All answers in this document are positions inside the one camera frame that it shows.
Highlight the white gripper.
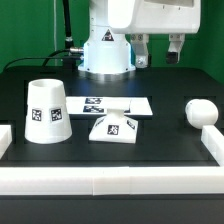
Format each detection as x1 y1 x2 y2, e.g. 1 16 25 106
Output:
108 0 201 68

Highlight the white lamp bulb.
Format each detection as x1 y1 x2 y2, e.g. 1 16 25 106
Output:
185 99 219 129

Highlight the white lamp base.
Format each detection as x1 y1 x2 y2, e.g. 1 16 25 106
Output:
89 109 138 144

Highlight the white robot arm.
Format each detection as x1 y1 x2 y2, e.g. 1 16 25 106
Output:
79 0 201 75

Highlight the white lamp shade cone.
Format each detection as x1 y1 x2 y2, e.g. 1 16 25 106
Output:
25 79 72 144

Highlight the white marker plate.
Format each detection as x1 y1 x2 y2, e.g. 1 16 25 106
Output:
66 96 153 116

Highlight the black thick hose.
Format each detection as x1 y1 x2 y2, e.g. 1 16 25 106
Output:
62 0 75 51

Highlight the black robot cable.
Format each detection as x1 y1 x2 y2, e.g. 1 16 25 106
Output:
2 49 84 72

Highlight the white front fence wall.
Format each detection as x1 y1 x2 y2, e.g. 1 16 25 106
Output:
0 167 224 196

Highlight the white left fence wall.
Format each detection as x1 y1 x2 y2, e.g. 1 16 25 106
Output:
0 125 12 159

